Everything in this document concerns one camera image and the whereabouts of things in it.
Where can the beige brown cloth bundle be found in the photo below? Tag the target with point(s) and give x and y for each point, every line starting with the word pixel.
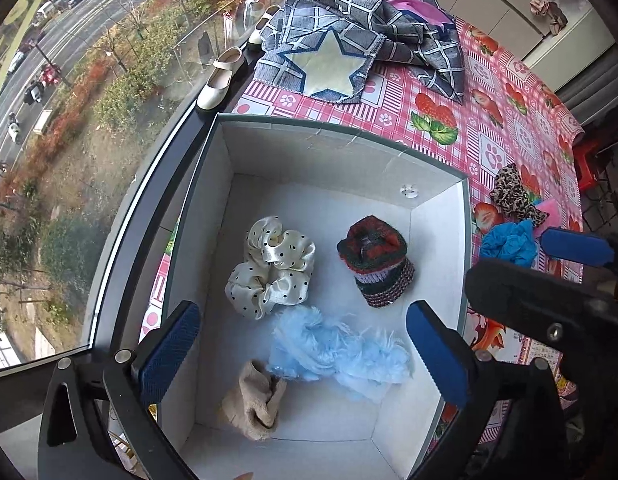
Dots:
pixel 549 12

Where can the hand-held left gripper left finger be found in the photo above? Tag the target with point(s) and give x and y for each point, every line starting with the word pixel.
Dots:
pixel 169 350

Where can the light blue fluffy scrunchie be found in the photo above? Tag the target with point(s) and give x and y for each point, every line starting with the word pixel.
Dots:
pixel 339 355

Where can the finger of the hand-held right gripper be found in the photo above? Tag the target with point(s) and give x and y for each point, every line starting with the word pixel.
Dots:
pixel 529 300
pixel 574 247

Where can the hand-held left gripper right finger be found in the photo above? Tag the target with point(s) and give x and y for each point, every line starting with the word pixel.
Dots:
pixel 436 355

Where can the cream polka dot scrunchie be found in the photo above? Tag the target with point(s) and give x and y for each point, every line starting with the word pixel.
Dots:
pixel 274 270

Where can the leopard print scrunchie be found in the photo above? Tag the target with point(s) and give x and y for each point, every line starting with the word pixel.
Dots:
pixel 511 192

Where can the blue grey checked cloth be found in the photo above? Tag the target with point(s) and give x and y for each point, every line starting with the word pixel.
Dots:
pixel 329 25

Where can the grey curtain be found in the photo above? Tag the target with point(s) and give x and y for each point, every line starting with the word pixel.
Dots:
pixel 599 85

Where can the red plastic stool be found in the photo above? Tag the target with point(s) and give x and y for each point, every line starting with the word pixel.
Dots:
pixel 589 165

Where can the pink purple cloth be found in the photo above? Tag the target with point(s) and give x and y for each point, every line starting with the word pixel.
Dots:
pixel 419 10

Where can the pink scrunchie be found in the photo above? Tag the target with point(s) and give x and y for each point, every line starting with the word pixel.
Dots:
pixel 551 212

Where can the dark red knit scrunchie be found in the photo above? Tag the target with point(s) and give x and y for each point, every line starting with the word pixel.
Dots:
pixel 379 260

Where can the beige scrunchie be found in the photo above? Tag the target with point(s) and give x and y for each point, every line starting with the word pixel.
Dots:
pixel 254 405

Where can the grey cardboard box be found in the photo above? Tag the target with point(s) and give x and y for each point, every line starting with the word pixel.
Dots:
pixel 339 200

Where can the pink strawberry tablecloth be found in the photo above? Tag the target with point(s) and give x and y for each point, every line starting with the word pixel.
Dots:
pixel 494 125

